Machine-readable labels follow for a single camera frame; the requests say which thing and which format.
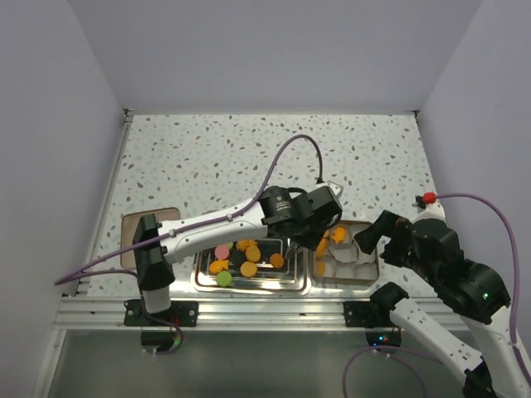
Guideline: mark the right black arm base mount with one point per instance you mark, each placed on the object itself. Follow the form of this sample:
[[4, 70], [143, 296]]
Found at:
[[374, 313]]

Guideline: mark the aluminium table edge rail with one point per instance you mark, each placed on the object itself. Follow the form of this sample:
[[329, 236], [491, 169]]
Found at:
[[214, 314]]

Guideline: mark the brown tin lid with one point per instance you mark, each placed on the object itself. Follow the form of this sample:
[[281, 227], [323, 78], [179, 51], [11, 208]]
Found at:
[[129, 225]]

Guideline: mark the orange swirl cookie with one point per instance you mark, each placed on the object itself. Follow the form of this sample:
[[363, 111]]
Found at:
[[243, 245]]

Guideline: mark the black sandwich cookie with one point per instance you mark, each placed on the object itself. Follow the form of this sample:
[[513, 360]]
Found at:
[[237, 258]]

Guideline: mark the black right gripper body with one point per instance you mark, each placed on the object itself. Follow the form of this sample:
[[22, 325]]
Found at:
[[399, 249]]

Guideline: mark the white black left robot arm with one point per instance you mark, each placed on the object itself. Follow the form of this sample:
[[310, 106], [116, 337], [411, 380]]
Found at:
[[278, 212]]

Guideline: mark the stainless steel serving tongs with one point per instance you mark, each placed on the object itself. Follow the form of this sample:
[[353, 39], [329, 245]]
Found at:
[[291, 250]]

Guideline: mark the green macaron cookie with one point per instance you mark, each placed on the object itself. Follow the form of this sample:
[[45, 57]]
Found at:
[[224, 279]]

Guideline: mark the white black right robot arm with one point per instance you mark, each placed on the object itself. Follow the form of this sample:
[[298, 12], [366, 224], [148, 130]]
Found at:
[[499, 365]]

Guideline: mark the orange chip cookie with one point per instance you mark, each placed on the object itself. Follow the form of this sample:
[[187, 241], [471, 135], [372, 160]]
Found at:
[[277, 260]]

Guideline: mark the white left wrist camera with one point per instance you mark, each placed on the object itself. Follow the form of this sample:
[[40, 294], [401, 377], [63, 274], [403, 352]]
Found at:
[[335, 188]]

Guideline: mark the orange round biscuit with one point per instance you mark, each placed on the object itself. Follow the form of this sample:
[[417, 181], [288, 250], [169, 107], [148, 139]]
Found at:
[[248, 269], [253, 253]]

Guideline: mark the white paper liner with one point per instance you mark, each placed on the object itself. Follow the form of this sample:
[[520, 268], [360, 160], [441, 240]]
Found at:
[[344, 253], [329, 266], [347, 272]]

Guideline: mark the pink macaron cookie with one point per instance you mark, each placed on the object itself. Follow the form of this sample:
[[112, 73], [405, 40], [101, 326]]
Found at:
[[222, 252]]

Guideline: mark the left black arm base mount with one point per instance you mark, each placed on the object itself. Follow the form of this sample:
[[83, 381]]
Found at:
[[178, 311]]

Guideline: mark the stainless steel baking tray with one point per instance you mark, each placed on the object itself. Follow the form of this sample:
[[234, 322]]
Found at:
[[292, 278]]

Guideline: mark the brown cookie tin box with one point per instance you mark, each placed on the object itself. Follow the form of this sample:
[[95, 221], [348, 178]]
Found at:
[[367, 266]]

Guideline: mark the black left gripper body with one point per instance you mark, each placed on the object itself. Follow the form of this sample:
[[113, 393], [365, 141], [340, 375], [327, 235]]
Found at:
[[310, 236]]

